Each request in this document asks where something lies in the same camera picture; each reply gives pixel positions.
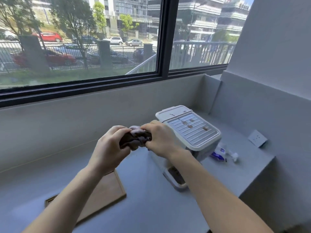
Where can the large dark green tree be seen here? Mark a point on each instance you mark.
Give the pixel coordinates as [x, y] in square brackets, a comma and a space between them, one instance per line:
[75, 19]

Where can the person's left hand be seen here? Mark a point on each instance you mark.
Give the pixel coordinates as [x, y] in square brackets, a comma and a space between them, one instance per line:
[107, 150]

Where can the large red car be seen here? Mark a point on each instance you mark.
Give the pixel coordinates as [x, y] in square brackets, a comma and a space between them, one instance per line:
[55, 59]

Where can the grey car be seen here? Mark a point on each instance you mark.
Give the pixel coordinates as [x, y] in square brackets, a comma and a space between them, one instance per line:
[73, 50]

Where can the wooden cutting board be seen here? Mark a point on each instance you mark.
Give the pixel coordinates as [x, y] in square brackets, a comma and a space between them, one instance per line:
[107, 191]

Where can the wide stone fence pillar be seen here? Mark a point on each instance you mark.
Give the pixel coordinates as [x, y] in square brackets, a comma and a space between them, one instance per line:
[34, 55]

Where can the narrow stone fence pillar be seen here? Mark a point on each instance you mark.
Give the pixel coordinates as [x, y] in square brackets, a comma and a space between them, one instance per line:
[147, 52]

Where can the silver car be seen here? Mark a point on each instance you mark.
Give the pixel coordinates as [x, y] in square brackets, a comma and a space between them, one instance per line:
[134, 42]

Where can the white car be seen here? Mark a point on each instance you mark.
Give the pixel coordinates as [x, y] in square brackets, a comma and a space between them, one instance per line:
[115, 40]

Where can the person's left forearm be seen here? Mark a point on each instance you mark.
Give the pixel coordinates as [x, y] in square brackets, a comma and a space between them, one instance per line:
[70, 201]

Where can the black car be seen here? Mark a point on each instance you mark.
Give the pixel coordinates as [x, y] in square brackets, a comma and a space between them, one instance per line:
[119, 58]

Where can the white balcony railing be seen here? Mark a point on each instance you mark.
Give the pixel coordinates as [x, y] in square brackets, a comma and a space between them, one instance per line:
[201, 53]

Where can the white stair handrail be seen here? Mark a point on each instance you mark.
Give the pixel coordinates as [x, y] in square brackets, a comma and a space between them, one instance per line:
[143, 65]

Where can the brown dough lump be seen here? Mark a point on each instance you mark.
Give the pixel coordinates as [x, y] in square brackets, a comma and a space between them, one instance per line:
[136, 139]

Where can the small red car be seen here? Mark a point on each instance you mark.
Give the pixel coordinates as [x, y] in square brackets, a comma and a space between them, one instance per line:
[49, 36]

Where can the medium stone fence pillar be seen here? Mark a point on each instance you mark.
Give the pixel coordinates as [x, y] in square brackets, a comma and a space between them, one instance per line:
[105, 54]

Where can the person's right forearm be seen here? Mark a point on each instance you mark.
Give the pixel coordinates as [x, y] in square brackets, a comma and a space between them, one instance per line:
[213, 198]

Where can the dark blue car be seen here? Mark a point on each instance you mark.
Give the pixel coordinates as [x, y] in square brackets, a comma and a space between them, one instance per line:
[86, 39]

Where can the small light green tree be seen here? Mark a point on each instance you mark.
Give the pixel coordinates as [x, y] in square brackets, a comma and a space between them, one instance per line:
[126, 23]

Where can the black metal fence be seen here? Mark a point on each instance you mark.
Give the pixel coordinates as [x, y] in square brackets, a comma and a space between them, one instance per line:
[126, 54]

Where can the white wall socket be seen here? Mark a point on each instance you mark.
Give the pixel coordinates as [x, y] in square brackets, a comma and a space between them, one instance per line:
[257, 138]

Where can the person's left fingers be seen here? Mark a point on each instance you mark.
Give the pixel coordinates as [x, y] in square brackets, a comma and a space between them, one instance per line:
[121, 131]

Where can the grey office building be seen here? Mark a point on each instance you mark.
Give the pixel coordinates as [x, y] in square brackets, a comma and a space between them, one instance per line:
[211, 19]

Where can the person's right hand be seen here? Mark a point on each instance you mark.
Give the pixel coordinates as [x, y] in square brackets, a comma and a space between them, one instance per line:
[162, 140]

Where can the person's right fingers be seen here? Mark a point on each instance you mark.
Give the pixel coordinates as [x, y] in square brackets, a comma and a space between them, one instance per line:
[151, 126]

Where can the blue and white plastic wrapper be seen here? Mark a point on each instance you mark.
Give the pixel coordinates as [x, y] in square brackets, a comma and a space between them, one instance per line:
[220, 155]

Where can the black window frame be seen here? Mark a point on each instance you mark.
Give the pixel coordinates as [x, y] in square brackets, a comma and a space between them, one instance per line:
[165, 38]

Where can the white countertop machine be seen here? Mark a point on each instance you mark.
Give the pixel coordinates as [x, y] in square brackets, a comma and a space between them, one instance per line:
[194, 133]

